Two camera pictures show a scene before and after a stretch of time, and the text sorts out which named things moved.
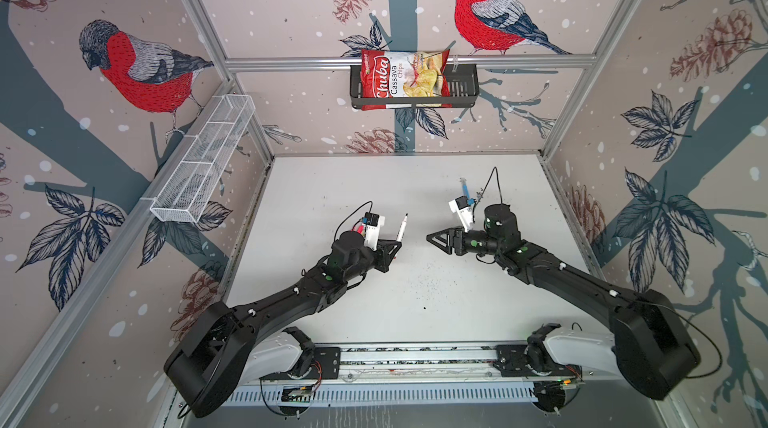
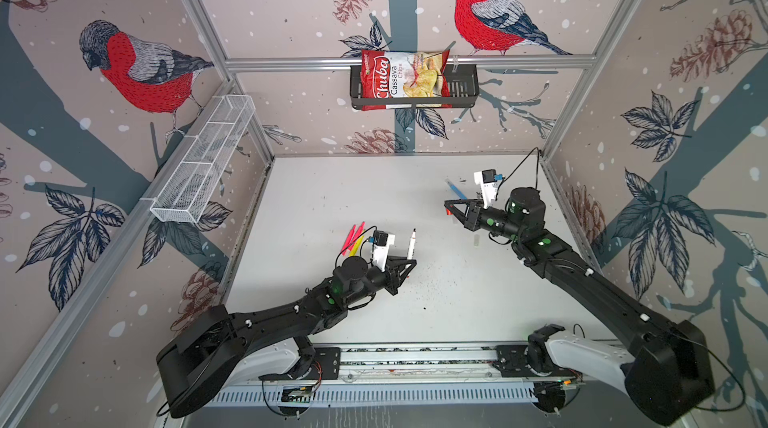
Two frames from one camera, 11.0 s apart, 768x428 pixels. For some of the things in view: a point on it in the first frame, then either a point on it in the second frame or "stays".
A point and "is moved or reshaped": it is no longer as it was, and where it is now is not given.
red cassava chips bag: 405,79 stays
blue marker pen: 464,185 is moved or reshaped
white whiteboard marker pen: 402,229 -> 411,248
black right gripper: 458,239 -> 473,213
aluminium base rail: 377,364 stays
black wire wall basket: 464,90 stays
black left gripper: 384,259 -> 395,265
